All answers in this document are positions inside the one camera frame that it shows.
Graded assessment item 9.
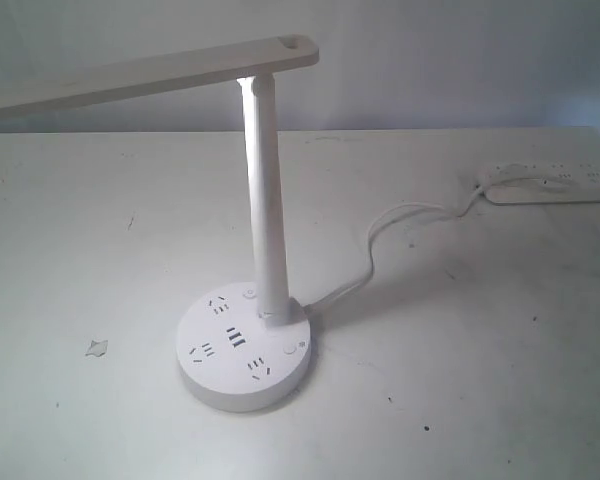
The white power strip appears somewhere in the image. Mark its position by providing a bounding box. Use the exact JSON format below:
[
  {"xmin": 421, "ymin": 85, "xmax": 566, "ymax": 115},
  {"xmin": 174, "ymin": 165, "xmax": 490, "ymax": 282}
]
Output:
[{"xmin": 478, "ymin": 163, "xmax": 600, "ymax": 205}]

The white desk lamp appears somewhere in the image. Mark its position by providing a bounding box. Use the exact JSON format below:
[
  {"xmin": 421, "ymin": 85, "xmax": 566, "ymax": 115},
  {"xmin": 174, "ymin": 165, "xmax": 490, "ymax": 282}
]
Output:
[{"xmin": 0, "ymin": 34, "xmax": 319, "ymax": 413}]

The white power cord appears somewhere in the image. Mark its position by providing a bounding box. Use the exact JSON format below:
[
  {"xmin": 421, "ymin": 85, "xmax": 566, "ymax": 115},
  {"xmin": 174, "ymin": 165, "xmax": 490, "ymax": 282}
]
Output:
[{"xmin": 302, "ymin": 164, "xmax": 576, "ymax": 314}]

